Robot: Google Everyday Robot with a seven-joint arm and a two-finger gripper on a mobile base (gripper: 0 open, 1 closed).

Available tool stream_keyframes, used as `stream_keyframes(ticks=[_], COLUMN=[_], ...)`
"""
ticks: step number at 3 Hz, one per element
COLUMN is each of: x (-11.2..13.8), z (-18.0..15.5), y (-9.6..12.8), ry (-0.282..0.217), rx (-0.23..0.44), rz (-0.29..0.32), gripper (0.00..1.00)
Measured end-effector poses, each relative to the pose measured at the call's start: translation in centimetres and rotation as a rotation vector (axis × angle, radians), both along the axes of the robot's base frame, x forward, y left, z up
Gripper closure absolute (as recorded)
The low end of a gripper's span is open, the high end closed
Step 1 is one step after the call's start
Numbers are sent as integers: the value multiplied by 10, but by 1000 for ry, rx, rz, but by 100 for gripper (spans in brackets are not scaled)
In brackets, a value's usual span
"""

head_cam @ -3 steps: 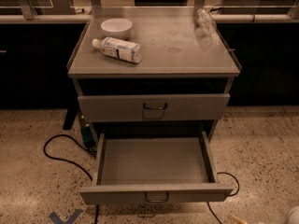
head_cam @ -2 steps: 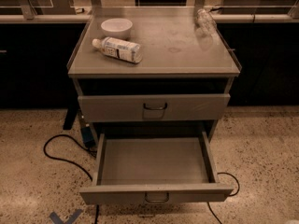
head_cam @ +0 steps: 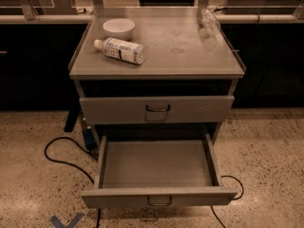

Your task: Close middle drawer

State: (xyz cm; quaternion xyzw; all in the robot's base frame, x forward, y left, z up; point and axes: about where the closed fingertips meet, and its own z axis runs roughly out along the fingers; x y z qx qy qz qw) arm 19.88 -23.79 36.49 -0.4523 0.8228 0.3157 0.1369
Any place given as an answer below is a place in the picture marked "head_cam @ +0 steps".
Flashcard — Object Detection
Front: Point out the blue power adapter box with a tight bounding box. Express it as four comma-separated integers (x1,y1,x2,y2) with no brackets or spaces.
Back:
83,129,97,150

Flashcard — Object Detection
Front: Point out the grey drawer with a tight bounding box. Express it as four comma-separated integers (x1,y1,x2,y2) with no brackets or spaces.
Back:
82,134,237,209
80,96,235,124

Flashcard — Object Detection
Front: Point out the white labelled plastic bottle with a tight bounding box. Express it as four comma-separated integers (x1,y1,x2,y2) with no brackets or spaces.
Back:
93,38,144,65

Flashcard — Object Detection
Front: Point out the white ceramic bowl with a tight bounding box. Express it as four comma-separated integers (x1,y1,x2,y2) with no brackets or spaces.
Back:
103,18,135,40

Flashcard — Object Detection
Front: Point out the black floor cable left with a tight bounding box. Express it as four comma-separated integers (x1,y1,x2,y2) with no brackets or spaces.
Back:
43,136,103,228

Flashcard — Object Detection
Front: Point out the clear plastic bottle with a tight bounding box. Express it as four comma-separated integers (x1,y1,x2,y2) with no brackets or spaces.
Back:
199,9,220,36

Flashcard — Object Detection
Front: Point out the grey metal drawer cabinet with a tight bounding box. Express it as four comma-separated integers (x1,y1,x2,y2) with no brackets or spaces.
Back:
70,7,245,143

